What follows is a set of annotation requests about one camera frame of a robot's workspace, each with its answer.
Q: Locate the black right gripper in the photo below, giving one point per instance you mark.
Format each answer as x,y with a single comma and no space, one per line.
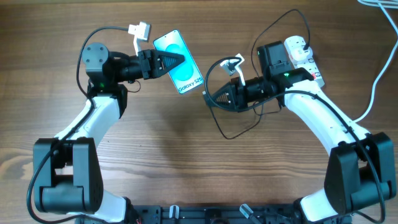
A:
235,103

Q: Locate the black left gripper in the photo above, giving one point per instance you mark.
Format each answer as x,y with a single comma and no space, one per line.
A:
152,68

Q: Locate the blue screen Galaxy smartphone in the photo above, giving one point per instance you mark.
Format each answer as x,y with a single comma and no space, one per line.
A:
183,70

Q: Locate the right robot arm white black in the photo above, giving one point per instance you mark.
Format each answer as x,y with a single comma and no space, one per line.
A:
361,167

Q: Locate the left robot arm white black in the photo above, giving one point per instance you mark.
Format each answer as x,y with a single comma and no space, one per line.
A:
67,178

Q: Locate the white power strip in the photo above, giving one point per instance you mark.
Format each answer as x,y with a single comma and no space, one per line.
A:
310,65

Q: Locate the white USB wall charger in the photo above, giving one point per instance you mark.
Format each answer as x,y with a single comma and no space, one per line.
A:
299,55

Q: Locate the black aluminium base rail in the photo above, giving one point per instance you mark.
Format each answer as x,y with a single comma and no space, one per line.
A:
267,214

